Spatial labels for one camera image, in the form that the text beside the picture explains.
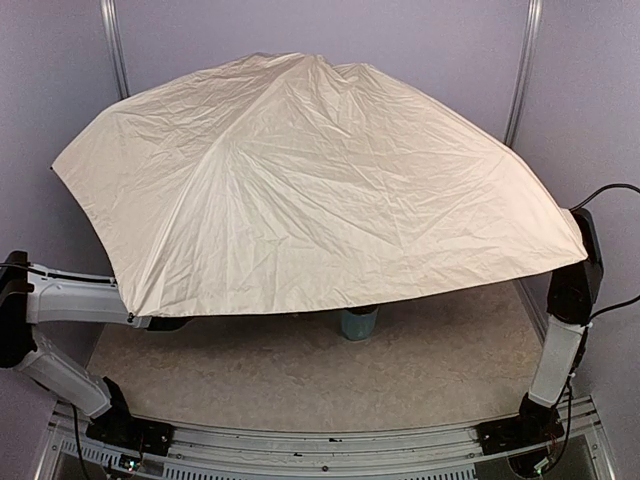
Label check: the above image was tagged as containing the right aluminium corner post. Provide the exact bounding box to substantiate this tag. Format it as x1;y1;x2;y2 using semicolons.
504;0;543;148

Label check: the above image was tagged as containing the light blue mug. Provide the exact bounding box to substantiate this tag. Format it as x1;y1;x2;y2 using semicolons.
340;305;378;341

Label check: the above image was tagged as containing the aluminium corner post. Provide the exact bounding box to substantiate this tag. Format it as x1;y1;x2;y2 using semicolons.
99;0;130;100
504;0;543;148

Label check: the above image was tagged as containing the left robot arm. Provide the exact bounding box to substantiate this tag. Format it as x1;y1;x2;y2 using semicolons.
1;250;190;437

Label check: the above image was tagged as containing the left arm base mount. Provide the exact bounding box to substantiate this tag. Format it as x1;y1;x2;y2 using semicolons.
86;412;175;457

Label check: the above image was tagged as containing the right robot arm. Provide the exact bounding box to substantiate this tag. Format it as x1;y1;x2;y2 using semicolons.
518;207;604;434

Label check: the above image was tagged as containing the beige folding umbrella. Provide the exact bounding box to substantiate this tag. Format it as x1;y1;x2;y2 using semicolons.
52;53;587;317

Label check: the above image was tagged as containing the left aluminium corner post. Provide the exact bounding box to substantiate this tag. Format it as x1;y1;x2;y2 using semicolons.
99;0;130;100

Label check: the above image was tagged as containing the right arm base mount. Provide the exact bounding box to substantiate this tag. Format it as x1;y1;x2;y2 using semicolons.
476;414;565;455

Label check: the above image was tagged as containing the aluminium front rail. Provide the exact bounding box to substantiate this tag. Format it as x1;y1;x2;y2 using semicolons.
33;397;617;479

